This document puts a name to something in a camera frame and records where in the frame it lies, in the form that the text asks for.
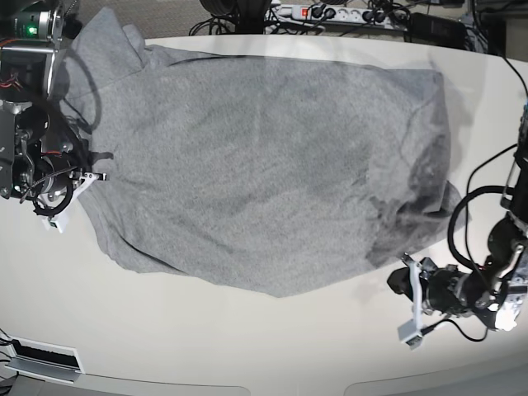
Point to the grey cable tray slot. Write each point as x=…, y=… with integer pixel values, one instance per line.
x=44, y=361

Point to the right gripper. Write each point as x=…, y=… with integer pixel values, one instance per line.
x=45, y=167

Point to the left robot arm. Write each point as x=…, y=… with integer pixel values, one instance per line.
x=495, y=291

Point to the white power strip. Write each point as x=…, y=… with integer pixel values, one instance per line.
x=323, y=14

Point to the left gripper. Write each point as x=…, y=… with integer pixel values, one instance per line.
x=443, y=288

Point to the grey t-shirt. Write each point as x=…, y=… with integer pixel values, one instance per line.
x=279, y=176

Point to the black power adapter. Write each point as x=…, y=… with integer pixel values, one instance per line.
x=436, y=30

